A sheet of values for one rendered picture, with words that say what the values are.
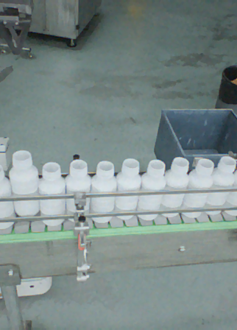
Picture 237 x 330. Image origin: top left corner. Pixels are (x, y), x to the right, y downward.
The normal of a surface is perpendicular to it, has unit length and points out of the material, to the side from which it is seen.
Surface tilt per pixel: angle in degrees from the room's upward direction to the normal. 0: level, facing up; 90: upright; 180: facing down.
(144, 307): 0
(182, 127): 90
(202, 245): 90
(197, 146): 90
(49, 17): 90
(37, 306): 0
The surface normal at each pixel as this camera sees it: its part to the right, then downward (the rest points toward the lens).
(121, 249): 0.15, 0.65
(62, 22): -0.15, 0.62
